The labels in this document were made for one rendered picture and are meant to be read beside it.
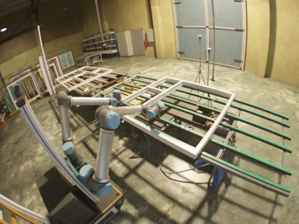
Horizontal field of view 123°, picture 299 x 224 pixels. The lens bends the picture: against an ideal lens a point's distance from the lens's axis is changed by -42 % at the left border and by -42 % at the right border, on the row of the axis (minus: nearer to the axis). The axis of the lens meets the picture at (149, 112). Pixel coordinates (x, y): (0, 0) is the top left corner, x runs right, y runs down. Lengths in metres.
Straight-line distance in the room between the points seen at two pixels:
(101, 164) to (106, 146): 0.16
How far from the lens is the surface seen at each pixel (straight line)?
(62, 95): 1.49
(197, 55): 8.15
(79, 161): 1.78
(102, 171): 1.14
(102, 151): 1.05
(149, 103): 2.09
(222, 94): 2.47
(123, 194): 1.85
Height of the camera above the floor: 1.96
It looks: 34 degrees down
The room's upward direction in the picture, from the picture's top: 8 degrees counter-clockwise
